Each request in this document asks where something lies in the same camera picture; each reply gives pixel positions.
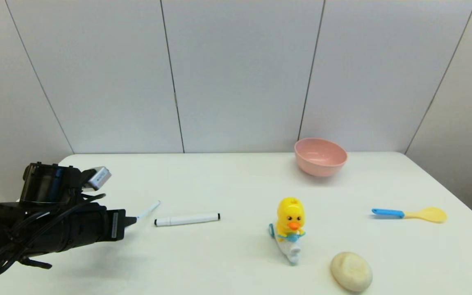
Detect thick white marker black caps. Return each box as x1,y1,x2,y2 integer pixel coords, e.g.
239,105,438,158
154,213,221,227

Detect thin white pen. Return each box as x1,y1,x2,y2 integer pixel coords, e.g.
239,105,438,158
136,200,161,221

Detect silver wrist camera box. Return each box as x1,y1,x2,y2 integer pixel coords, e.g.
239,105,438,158
82,166,112,192

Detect pink plastic bowl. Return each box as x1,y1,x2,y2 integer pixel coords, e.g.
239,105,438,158
294,138,348,178

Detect yellow duck scooter toy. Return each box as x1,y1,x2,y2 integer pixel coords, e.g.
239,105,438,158
268,197,306,265

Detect yellow spoon blue handle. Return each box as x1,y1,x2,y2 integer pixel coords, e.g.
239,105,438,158
372,206,448,224

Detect cream round bun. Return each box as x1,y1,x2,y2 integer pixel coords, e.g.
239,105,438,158
330,251,373,293

